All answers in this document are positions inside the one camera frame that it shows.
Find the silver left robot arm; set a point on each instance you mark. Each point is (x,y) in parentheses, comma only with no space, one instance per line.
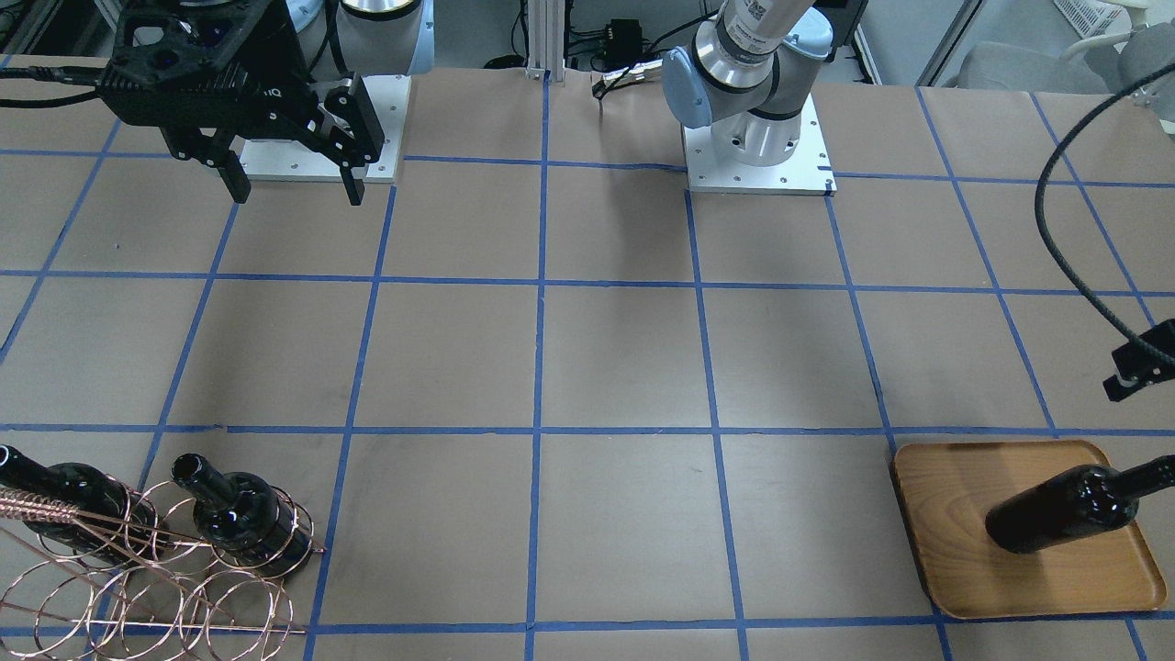
(741,92)

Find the aluminium frame post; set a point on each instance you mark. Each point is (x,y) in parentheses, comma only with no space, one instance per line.
(545,40)

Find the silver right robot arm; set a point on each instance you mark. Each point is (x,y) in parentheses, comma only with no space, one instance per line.
(387,43)

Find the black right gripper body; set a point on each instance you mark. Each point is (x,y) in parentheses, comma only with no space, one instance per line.
(276,42)

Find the copper wire bottle basket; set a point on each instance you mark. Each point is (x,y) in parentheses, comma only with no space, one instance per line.
(108,589)

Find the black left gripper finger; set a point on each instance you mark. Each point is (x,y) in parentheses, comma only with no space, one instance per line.
(1136,369)

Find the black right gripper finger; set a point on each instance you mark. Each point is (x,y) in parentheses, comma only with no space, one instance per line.
(347,130)
(215,151)

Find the dark glass wine bottle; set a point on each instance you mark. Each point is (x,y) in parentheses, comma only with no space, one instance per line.
(1081,502)

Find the wooden tray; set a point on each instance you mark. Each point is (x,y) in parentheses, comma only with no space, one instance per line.
(945,491)

